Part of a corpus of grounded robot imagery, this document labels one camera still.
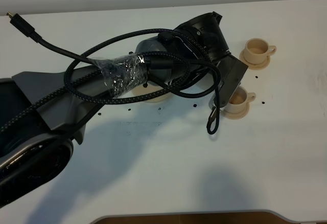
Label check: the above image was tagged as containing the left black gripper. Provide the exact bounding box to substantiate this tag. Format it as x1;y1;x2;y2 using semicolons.
175;12;232;67

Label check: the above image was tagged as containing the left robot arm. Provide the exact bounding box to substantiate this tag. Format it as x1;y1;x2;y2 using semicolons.
1;12;231;206

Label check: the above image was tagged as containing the beige teapot saucer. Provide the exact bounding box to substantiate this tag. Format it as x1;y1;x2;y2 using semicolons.
131;84;172;103

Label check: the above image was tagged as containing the far beige teacup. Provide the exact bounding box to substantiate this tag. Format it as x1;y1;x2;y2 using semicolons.
243;38;277;64

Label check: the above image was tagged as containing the beige teacup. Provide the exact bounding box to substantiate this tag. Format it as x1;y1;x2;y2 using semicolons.
223;86;256;114
243;38;277;64

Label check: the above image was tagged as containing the far beige cup saucer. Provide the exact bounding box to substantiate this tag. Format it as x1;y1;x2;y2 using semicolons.
239;50;270;70

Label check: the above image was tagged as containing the beige cup saucer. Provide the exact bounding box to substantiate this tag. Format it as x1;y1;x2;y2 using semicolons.
220;96;250;120
239;50;270;70

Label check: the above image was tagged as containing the near beige teacup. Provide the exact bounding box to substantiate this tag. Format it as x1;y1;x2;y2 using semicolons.
223;86;256;114

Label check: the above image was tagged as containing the near beige cup saucer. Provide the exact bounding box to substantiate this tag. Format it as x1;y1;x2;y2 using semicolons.
220;96;250;120

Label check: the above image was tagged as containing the left black braided cable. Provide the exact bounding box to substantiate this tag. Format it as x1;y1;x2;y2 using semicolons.
0;11;222;135

